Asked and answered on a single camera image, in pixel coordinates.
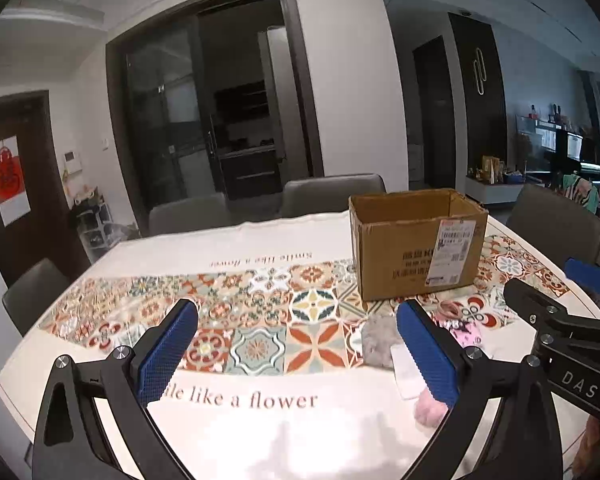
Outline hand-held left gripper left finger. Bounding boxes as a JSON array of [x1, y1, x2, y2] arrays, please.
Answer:
[[32, 298, 201, 480]]

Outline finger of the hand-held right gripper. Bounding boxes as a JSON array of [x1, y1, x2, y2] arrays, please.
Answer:
[[564, 257, 600, 307], [504, 278, 600, 347]]

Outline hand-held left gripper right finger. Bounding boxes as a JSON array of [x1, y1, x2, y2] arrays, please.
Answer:
[[396, 299, 563, 480]]

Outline pink cartoon tissue pack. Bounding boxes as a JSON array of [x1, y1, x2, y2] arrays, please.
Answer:
[[432, 302, 483, 350]]

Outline grey printed cloth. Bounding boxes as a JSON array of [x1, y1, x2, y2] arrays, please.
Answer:
[[361, 314, 406, 368]]

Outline cardboard box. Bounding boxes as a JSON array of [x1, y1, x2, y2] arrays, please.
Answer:
[[348, 188, 489, 302]]

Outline white flat packet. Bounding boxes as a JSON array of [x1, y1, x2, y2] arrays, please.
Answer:
[[390, 342, 427, 401]]

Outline grey dining chair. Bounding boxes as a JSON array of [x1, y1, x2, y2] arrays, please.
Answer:
[[506, 183, 600, 267], [2, 258, 72, 337], [148, 192, 232, 236], [281, 174, 387, 218]]

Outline colourful clothing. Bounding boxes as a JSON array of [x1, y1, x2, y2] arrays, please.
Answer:
[[561, 172, 600, 213]]

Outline patterned tablecloth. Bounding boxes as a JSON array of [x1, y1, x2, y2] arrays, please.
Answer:
[[0, 209, 600, 480]]

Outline low white cabinet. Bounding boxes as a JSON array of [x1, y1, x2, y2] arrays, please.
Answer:
[[465, 175, 527, 205]]

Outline cluttered display shelf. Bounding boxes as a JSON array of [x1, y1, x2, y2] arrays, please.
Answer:
[[516, 104, 600, 182]]

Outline yellow bag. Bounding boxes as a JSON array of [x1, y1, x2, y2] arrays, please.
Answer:
[[482, 156, 504, 184]]

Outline small shelf cart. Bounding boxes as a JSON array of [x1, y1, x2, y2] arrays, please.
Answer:
[[70, 187, 132, 262]]

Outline dark brown door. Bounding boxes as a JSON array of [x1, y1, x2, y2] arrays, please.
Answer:
[[0, 91, 92, 288]]

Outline dark interior door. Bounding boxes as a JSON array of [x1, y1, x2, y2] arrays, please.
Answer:
[[412, 36, 456, 191]]

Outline glass sliding door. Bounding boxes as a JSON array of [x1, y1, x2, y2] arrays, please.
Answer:
[[106, 0, 325, 233]]

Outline red and white wall poster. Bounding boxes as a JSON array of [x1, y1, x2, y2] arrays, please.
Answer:
[[0, 135, 32, 227]]

